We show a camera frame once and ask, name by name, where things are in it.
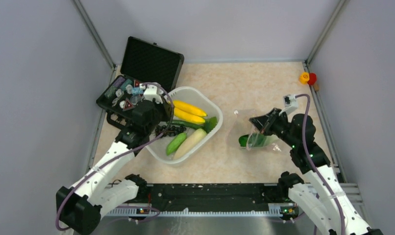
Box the green leaf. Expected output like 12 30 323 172
203 117 218 134

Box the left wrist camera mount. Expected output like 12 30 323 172
139 83 164 104

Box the white plastic basket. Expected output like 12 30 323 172
145 86 224 166

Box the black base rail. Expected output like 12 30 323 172
67 181 315 218

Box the green bok choy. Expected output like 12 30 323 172
238 133 278 150

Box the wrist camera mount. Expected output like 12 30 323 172
139 83 164 104
279 94 299 116

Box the black grape bunch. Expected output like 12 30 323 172
154 124 187 137

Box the white radish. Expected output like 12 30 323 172
173 129 207 160

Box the red yellow emergency button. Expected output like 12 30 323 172
298 72 320 92

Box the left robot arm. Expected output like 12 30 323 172
55 98 174 235

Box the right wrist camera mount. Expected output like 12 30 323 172
279 94 299 116

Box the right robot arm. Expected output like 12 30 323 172
249 108 382 235

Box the clear zip top bag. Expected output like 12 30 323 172
226 109 282 153

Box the long dark green cucumber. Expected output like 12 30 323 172
171 119 203 130

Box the black open case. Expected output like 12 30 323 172
96 36 184 129

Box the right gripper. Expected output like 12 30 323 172
249 107 298 148

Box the light green small cucumber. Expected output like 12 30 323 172
166 133 187 156

